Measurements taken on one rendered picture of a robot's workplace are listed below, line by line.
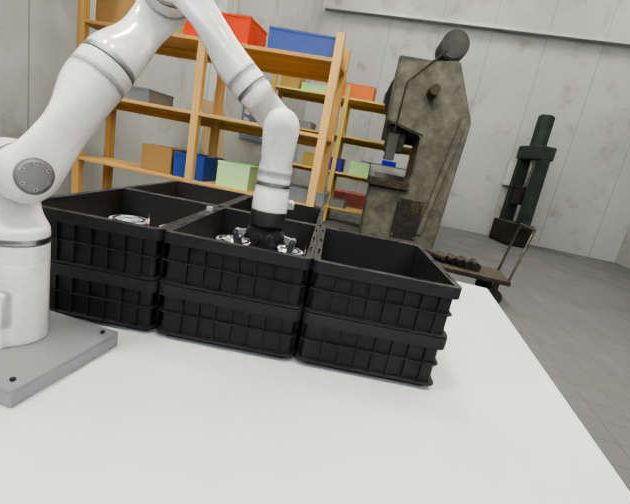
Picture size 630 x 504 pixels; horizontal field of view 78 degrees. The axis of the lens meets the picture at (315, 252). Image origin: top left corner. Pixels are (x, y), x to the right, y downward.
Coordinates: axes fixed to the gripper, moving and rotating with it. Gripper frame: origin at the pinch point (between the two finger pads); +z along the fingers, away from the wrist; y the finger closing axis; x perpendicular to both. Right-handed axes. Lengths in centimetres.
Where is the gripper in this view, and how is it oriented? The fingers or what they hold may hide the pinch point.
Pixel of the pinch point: (259, 272)
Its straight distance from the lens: 86.4
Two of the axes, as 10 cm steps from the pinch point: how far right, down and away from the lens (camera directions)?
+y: 9.8, 1.9, -0.2
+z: -1.8, 9.5, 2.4
